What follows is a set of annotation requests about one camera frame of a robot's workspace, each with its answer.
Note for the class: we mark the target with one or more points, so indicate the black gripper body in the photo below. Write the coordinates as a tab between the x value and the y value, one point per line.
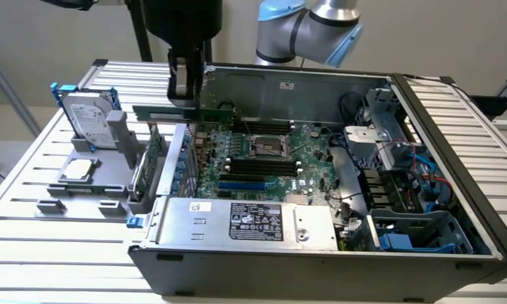
181	19

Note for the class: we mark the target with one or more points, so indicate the green RAM stick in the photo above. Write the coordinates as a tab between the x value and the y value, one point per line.
217	114

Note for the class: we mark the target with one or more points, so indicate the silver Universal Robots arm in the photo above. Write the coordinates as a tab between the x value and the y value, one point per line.
316	28

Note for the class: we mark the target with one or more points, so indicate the black RAM slot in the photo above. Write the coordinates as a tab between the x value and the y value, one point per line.
264	123
264	173
264	130
264	169
264	161
264	165
264	126

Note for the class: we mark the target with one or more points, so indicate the black expansion slot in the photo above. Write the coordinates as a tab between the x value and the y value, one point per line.
242	177

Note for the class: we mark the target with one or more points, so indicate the blue expansion slot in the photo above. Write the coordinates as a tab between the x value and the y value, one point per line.
242	185

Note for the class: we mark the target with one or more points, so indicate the black stand pole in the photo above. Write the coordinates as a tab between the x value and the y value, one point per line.
140	31

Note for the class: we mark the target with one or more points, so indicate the white red case sticker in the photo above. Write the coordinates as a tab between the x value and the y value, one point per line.
286	85

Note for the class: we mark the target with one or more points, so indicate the grey parts rack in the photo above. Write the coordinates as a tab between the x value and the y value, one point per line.
123	139

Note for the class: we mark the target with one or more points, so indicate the green Dell motherboard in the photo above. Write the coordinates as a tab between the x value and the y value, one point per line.
236	145

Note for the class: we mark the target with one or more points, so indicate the silver hard disk blue caddy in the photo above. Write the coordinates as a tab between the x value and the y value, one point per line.
88	120

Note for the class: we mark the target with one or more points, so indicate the CPU socket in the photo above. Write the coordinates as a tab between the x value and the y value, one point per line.
268	144

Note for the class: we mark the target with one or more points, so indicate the green graphics card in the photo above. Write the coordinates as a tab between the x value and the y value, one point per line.
145	164

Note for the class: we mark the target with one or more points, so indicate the silver CPU chip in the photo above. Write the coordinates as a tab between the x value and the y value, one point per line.
81	168

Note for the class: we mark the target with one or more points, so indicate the silver power supply unit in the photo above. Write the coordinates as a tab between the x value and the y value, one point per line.
219	221

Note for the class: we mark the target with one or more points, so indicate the blue case latch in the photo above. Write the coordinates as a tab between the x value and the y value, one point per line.
133	221

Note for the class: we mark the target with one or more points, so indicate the small silver chipset heatsink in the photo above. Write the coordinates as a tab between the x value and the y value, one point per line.
298	200

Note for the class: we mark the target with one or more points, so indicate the silver metal drive cage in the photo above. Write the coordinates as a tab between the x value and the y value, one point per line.
384	126

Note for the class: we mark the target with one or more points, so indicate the black case fan shroud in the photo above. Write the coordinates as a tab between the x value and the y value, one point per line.
384	190

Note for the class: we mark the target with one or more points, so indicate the black open PC case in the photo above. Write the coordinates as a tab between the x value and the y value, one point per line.
279	272

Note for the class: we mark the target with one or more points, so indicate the grey disk bay blue rails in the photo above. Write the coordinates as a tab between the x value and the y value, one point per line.
406	221

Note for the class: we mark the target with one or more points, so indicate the black box beside table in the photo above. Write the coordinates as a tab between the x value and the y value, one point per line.
487	106

